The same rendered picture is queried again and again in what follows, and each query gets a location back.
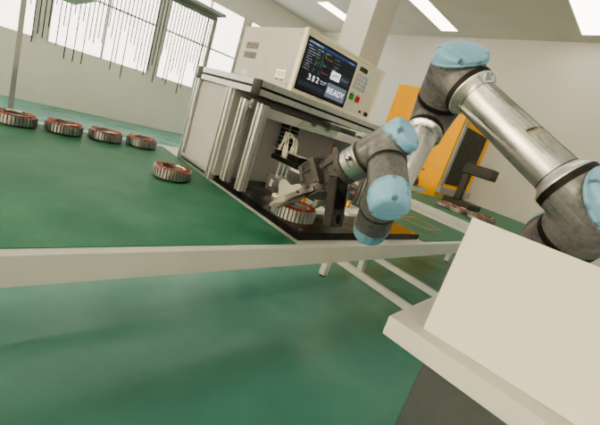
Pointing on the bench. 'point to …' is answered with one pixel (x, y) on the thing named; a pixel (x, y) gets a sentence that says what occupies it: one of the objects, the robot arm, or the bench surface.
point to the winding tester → (269, 55)
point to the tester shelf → (285, 98)
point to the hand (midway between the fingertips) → (291, 209)
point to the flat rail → (310, 127)
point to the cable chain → (283, 137)
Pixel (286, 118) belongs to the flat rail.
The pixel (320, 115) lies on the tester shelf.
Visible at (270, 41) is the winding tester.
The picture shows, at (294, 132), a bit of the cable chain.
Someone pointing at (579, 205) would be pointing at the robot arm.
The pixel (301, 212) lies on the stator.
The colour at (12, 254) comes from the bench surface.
